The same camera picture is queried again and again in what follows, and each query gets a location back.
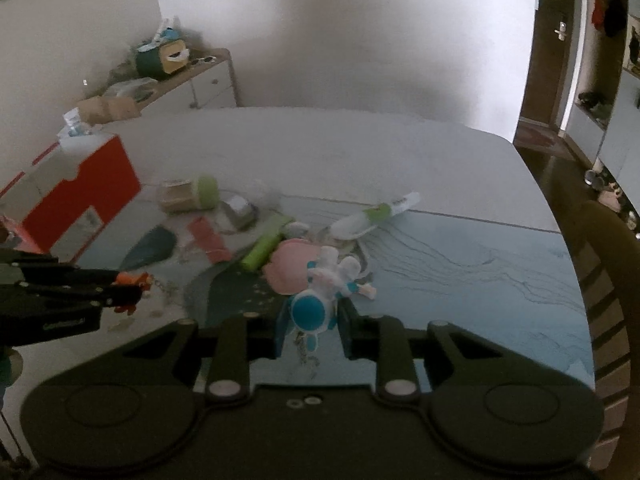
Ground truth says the white green tube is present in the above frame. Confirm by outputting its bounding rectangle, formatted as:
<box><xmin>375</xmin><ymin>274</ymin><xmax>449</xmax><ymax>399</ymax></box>
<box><xmin>330</xmin><ymin>191</ymin><xmax>421</xmax><ymax>241</ymax></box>

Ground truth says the blue white toy figure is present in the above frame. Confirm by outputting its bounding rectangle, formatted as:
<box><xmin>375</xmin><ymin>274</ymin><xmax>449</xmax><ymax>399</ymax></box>
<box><xmin>287</xmin><ymin>246</ymin><xmax>378</xmax><ymax>353</ymax></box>

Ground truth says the orange white cardboard box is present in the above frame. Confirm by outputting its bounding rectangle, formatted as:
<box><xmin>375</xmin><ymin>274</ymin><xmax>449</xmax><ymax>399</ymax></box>
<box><xmin>0</xmin><ymin>132</ymin><xmax>143</xmax><ymax>256</ymax></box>

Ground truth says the white sideboard with wooden top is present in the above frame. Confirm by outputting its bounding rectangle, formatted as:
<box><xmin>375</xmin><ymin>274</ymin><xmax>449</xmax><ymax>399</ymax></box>
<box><xmin>85</xmin><ymin>49</ymin><xmax>241</xmax><ymax>111</ymax></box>

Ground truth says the pink round toy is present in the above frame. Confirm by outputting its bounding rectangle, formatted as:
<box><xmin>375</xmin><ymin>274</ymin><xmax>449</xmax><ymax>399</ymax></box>
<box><xmin>262</xmin><ymin>237</ymin><xmax>326</xmax><ymax>296</ymax></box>

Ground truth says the silver foil cube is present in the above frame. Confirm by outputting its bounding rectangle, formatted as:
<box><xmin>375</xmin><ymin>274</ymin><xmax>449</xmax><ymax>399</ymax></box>
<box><xmin>220</xmin><ymin>195</ymin><xmax>261</xmax><ymax>231</ymax></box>

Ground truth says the wooden chair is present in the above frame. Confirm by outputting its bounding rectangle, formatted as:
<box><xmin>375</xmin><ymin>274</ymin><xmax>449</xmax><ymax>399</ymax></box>
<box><xmin>570</xmin><ymin>200</ymin><xmax>640</xmax><ymax>471</ymax></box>

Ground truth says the black hanging item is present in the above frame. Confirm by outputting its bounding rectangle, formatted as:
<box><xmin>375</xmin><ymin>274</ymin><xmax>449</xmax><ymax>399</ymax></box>
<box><xmin>602</xmin><ymin>0</ymin><xmax>626</xmax><ymax>36</ymax></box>

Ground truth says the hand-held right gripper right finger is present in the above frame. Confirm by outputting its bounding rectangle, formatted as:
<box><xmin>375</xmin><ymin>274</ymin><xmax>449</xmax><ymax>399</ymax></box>
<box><xmin>336</xmin><ymin>304</ymin><xmax>506</xmax><ymax>406</ymax></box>

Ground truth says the brown door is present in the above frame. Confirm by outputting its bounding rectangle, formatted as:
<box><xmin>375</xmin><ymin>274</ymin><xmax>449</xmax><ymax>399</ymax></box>
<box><xmin>520</xmin><ymin>0</ymin><xmax>588</xmax><ymax>136</ymax></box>

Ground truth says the small orange toy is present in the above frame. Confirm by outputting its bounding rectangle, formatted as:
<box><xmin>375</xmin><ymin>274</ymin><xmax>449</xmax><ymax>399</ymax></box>
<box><xmin>112</xmin><ymin>271</ymin><xmax>153</xmax><ymax>313</ymax></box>

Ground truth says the green tissue box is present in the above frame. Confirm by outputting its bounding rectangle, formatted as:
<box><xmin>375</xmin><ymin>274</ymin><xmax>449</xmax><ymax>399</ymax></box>
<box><xmin>135</xmin><ymin>35</ymin><xmax>191</xmax><ymax>81</ymax></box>

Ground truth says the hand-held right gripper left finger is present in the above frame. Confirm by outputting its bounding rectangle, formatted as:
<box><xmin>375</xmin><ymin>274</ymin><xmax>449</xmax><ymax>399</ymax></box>
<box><xmin>120</xmin><ymin>305</ymin><xmax>293</xmax><ymax>406</ymax></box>

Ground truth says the brown cardboard box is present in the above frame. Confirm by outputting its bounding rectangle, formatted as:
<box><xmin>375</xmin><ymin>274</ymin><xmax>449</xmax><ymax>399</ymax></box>
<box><xmin>75</xmin><ymin>96</ymin><xmax>141</xmax><ymax>123</ymax></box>

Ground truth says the white wall shelf unit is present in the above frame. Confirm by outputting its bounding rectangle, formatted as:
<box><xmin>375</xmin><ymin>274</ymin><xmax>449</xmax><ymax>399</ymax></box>
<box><xmin>565</xmin><ymin>0</ymin><xmax>640</xmax><ymax>231</ymax></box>

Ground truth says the jar with green lid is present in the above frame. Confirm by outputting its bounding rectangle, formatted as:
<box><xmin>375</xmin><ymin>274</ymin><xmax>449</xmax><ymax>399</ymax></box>
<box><xmin>157</xmin><ymin>174</ymin><xmax>221</xmax><ymax>216</ymax></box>

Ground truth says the red packet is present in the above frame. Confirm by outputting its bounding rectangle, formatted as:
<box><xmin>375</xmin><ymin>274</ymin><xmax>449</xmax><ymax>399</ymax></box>
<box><xmin>187</xmin><ymin>217</ymin><xmax>233</xmax><ymax>263</ymax></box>

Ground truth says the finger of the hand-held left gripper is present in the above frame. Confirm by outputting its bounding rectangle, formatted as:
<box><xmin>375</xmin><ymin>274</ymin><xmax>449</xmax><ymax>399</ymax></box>
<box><xmin>27</xmin><ymin>287</ymin><xmax>121</xmax><ymax>312</ymax></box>
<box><xmin>20</xmin><ymin>266</ymin><xmax>122</xmax><ymax>288</ymax></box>

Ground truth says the crumpled plastic bag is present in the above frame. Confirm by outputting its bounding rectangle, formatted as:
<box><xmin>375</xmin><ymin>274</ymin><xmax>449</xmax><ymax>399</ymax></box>
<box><xmin>102</xmin><ymin>77</ymin><xmax>158</xmax><ymax>103</ymax></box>

